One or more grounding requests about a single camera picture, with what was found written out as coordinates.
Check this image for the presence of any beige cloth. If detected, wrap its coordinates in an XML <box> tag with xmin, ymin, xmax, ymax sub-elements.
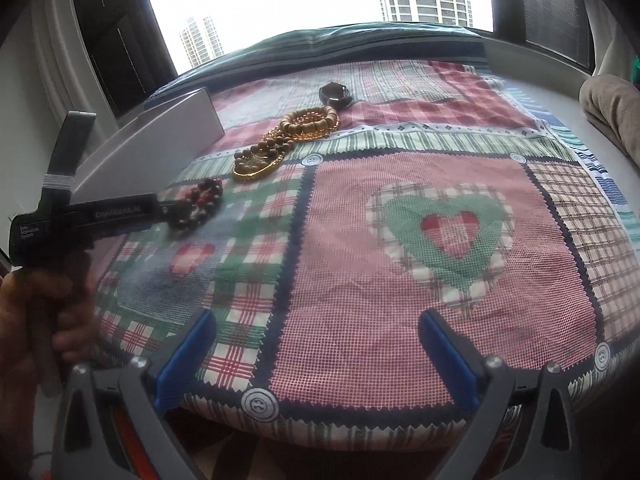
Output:
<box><xmin>580</xmin><ymin>74</ymin><xmax>640</xmax><ymax>161</ymax></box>

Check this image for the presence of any white jewelry box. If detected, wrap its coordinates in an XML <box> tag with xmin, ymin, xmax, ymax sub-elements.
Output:
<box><xmin>70</xmin><ymin>87</ymin><xmax>225</xmax><ymax>211</ymax></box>

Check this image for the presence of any white curtain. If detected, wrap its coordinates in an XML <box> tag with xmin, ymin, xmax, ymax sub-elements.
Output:
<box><xmin>31</xmin><ymin>0</ymin><xmax>120</xmax><ymax>123</ymax></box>

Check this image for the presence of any small brown bead bracelet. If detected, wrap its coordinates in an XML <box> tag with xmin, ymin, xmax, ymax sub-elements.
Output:
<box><xmin>234</xmin><ymin>139</ymin><xmax>295</xmax><ymax>171</ymax></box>

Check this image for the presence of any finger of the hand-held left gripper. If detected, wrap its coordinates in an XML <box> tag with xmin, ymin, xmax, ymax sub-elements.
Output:
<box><xmin>155</xmin><ymin>199</ymin><xmax>188</xmax><ymax>227</ymax></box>

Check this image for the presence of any large wooden bead bracelet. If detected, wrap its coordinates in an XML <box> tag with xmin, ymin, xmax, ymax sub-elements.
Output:
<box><xmin>280</xmin><ymin>105</ymin><xmax>341</xmax><ymax>142</ymax></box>

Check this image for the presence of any green folded blanket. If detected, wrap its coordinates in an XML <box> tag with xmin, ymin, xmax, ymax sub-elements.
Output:
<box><xmin>145</xmin><ymin>25</ymin><xmax>488</xmax><ymax>106</ymax></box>

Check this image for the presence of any dark window screen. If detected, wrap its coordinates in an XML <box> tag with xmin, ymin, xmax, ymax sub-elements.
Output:
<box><xmin>487</xmin><ymin>0</ymin><xmax>596</xmax><ymax>68</ymax></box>
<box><xmin>70</xmin><ymin>0</ymin><xmax>179</xmax><ymax>111</ymax></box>

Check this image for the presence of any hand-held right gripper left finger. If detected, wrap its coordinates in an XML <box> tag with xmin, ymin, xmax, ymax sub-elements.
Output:
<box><xmin>52</xmin><ymin>307</ymin><xmax>218</xmax><ymax>480</ymax></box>

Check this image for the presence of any blue striped sheet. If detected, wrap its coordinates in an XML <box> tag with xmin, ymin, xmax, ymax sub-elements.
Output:
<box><xmin>540</xmin><ymin>112</ymin><xmax>640</xmax><ymax>251</ymax></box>

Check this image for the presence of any dark red bead bracelet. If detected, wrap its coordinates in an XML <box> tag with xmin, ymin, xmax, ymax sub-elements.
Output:
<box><xmin>167</xmin><ymin>178</ymin><xmax>224</xmax><ymax>231</ymax></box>

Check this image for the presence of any gold twisted bangle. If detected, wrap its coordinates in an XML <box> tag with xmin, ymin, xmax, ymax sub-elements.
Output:
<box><xmin>232</xmin><ymin>152</ymin><xmax>285</xmax><ymax>181</ymax></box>

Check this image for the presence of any person's left hand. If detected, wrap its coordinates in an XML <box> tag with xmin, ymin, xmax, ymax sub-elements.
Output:
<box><xmin>0</xmin><ymin>252</ymin><xmax>98</xmax><ymax>411</ymax></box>

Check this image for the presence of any patchwork heart quilt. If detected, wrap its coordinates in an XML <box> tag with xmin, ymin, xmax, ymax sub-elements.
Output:
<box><xmin>95</xmin><ymin>57</ymin><xmax>640</xmax><ymax>441</ymax></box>

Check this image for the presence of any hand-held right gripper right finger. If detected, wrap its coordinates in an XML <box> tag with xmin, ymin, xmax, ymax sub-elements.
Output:
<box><xmin>419</xmin><ymin>310</ymin><xmax>588</xmax><ymax>480</ymax></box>

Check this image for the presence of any slim high-rise building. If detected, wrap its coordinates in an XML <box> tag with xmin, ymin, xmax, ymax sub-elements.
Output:
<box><xmin>179</xmin><ymin>15</ymin><xmax>226</xmax><ymax>68</ymax></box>

